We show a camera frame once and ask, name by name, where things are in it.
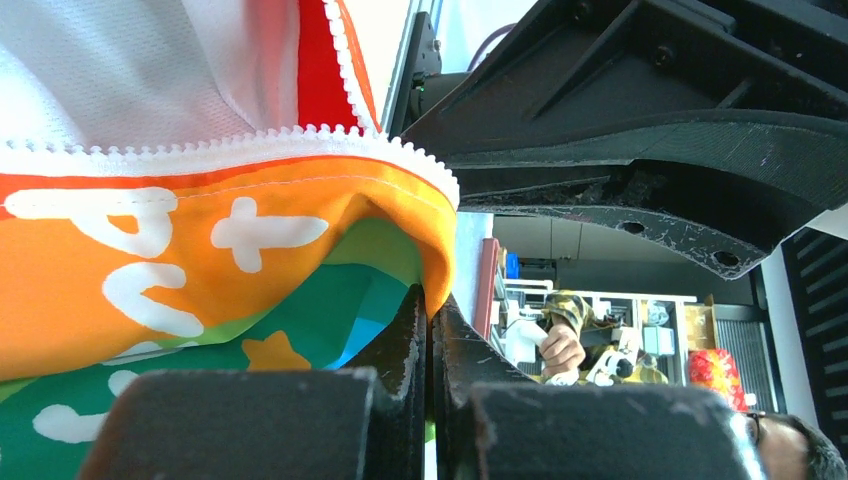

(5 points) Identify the white lab shelving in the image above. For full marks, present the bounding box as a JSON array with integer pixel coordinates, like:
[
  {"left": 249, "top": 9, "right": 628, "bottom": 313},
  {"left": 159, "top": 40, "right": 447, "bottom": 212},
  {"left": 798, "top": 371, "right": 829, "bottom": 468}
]
[{"left": 487, "top": 279, "right": 718, "bottom": 386}]

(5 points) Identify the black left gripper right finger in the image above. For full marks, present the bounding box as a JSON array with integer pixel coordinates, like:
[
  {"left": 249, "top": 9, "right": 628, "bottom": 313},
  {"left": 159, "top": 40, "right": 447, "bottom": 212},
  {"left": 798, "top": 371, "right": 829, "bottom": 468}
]
[{"left": 431, "top": 301, "right": 765, "bottom": 479}]

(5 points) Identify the person in plaid shirt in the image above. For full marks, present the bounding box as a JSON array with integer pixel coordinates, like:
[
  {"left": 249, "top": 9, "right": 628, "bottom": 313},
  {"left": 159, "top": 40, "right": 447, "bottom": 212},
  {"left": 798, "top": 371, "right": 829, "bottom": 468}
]
[{"left": 537, "top": 290, "right": 847, "bottom": 480}]

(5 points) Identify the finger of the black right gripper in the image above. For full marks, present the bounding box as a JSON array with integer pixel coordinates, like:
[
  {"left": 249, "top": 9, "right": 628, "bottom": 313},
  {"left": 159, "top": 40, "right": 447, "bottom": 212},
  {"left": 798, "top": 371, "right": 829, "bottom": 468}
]
[
  {"left": 445, "top": 110, "right": 847, "bottom": 279},
  {"left": 403, "top": 1, "right": 847, "bottom": 163}
]

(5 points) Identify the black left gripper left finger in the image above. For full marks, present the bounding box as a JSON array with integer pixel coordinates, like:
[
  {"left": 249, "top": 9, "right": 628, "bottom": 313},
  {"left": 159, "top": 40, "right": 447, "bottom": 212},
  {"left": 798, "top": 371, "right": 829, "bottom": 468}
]
[{"left": 79, "top": 285, "right": 427, "bottom": 479}]

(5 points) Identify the red patterned bag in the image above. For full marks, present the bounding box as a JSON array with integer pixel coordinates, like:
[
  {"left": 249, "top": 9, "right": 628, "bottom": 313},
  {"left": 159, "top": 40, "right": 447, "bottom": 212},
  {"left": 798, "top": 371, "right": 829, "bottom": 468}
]
[{"left": 688, "top": 349, "right": 748, "bottom": 412}]

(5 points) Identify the red white cartoon jacket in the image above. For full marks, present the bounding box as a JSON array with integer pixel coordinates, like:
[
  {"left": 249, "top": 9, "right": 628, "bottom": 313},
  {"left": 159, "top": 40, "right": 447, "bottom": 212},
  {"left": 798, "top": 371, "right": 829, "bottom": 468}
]
[{"left": 1, "top": 1, "right": 459, "bottom": 479}]

